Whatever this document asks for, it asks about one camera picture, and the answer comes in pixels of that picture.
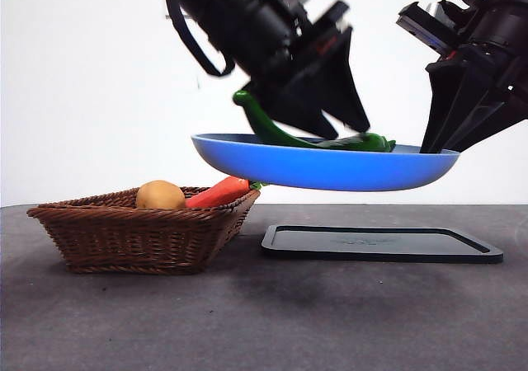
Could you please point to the green pepper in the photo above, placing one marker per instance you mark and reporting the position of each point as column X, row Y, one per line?
column 268, row 125

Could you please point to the yellow-brown potato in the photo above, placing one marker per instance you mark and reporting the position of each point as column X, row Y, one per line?
column 160, row 195

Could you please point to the orange carrot with green leaves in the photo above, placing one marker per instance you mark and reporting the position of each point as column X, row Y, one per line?
column 218, row 191

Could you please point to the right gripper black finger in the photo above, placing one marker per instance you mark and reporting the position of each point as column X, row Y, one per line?
column 495, row 115
column 453, row 95

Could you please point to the brown wicker basket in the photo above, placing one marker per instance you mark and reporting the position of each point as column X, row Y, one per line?
column 136, row 239

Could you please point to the black rectangular tray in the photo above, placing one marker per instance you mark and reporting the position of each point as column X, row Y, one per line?
column 371, row 243

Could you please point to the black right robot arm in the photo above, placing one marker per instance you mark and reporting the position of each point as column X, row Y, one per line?
column 503, row 24

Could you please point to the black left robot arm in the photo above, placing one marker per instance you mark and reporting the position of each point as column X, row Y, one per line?
column 247, row 16

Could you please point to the blue round plate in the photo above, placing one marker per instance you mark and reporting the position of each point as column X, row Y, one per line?
column 321, row 169

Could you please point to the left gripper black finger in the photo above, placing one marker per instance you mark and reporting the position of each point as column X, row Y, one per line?
column 293, row 103
column 338, row 82

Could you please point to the right wrist grey camera box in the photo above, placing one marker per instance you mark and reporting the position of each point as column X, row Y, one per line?
column 425, row 26

